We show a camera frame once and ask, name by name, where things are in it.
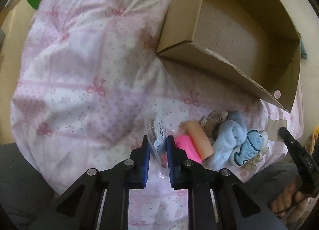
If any clear plastic packet white item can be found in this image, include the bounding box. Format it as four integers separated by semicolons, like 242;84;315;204
144;111;170;179

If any brown cardboard box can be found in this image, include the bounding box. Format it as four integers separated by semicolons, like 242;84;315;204
157;0;301;112

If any peach soft roll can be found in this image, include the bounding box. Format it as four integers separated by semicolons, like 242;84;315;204
186;121;214;160

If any bright pink soft roll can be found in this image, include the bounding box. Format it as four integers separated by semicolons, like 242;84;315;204
175;135;202;164

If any light blue fish plush towel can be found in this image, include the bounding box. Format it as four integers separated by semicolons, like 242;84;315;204
209;111;268;171

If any beige lace scrunchie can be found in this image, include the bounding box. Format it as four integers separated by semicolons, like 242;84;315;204
200;110;228;145

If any person's right hand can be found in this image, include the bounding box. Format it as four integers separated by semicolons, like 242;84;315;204
270;177;309;222

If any pink bow-print quilt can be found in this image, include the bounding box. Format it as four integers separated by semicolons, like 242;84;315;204
10;0;305;230

